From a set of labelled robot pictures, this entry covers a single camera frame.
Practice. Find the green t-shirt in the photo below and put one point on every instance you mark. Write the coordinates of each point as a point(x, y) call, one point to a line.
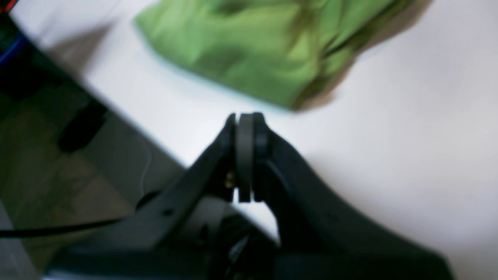
point(284, 52)

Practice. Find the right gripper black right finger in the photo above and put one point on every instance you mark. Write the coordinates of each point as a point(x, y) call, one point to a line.
point(322, 236)

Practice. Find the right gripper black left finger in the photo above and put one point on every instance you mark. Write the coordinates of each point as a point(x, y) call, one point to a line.
point(174, 236)

